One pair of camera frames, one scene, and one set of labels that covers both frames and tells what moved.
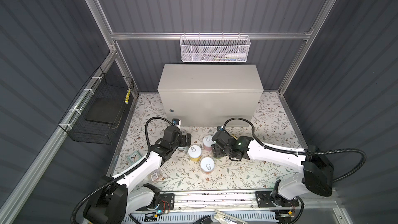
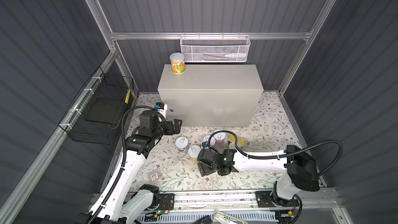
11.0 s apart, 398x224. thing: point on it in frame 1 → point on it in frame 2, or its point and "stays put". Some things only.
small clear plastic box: [155, 176] stays put
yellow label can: [195, 153] stays put
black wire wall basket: [93, 116] stays put
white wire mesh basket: [215, 50] stays put
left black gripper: [183, 143] → [175, 129]
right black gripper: [215, 151] → [202, 169]
